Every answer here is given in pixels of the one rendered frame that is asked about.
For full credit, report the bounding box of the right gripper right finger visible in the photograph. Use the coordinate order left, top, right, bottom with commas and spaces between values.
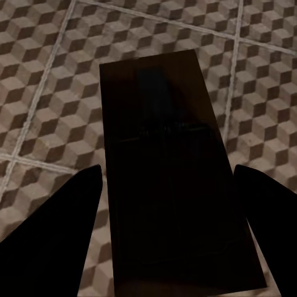
234, 165, 297, 297

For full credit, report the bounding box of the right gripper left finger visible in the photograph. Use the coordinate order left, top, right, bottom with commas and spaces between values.
0, 165, 103, 297

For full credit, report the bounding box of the mousetrap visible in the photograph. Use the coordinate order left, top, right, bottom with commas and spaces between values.
99, 49, 267, 297

